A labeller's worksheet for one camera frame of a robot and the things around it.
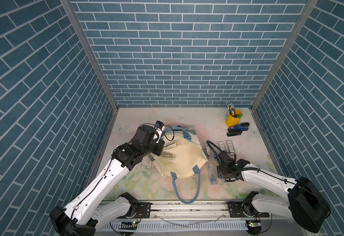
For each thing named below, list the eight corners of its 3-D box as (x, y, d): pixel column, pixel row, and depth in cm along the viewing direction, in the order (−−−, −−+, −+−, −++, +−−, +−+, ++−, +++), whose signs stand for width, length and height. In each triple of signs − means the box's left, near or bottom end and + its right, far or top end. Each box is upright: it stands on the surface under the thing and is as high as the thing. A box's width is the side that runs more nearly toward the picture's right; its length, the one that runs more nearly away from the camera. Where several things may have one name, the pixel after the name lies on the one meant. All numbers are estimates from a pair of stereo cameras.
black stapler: (227, 136, 106) (227, 134, 104) (225, 130, 109) (226, 128, 108) (241, 136, 106) (243, 134, 104) (239, 130, 109) (240, 128, 108)
